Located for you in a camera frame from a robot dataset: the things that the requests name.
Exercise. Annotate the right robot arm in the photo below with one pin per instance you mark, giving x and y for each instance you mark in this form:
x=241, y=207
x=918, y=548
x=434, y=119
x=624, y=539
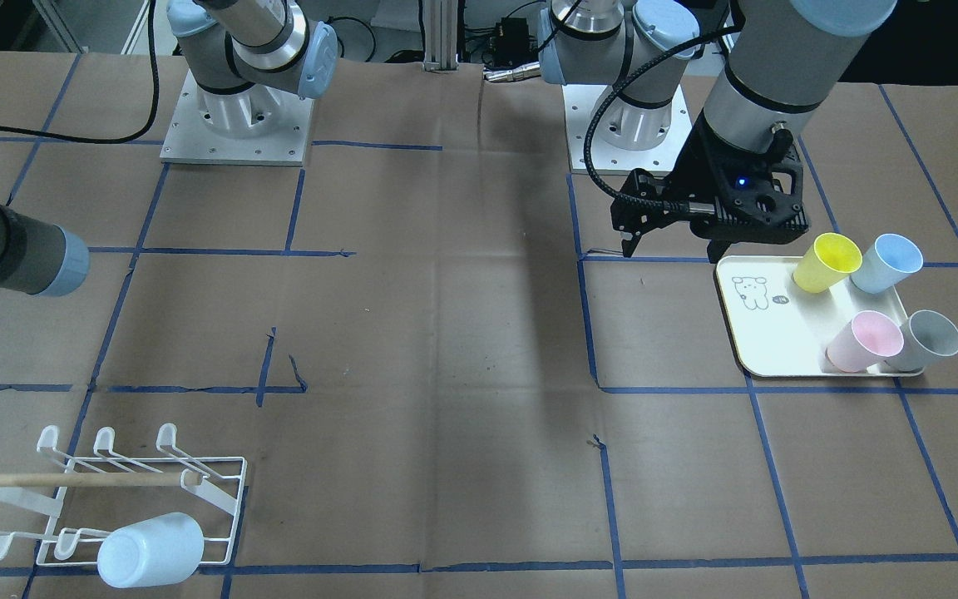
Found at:
x=231, y=46

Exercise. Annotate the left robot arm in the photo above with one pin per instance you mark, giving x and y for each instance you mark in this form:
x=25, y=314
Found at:
x=787, y=57

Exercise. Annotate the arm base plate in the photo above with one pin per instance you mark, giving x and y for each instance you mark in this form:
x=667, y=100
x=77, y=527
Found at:
x=627, y=137
x=257, y=127

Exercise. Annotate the yellow ikea cup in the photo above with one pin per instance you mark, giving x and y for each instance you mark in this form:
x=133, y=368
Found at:
x=829, y=259

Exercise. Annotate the light blue ikea cup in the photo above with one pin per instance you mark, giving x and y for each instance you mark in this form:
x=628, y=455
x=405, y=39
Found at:
x=158, y=551

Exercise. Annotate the white wire cup rack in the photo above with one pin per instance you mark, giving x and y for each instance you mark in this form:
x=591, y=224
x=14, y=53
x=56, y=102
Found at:
x=86, y=497

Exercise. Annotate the aluminium frame post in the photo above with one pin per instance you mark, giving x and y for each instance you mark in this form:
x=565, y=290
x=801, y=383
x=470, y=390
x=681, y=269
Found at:
x=441, y=34

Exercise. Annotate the cream plastic tray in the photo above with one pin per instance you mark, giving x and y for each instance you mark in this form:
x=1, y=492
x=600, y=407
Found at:
x=780, y=331

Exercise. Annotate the pink ikea cup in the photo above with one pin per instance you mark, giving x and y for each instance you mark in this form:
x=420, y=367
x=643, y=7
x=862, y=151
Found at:
x=868, y=339

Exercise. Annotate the grey ikea cup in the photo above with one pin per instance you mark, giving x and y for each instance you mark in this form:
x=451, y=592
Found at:
x=928, y=337

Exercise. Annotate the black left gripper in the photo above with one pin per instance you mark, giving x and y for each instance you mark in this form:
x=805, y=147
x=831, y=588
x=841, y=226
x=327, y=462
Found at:
x=702, y=170

